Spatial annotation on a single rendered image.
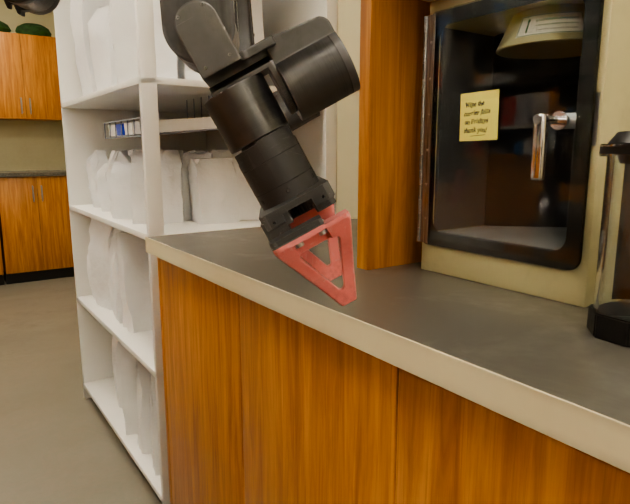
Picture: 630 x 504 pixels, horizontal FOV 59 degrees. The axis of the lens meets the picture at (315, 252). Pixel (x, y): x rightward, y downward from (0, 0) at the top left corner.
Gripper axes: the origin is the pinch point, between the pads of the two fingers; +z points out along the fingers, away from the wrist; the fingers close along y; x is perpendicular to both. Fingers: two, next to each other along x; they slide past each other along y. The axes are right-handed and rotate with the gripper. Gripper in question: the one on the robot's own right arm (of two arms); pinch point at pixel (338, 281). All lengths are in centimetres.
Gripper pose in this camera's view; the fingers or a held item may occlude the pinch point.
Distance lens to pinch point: 51.8
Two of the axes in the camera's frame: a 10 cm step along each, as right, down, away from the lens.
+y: -0.8, -1.7, 9.8
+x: -8.8, 4.8, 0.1
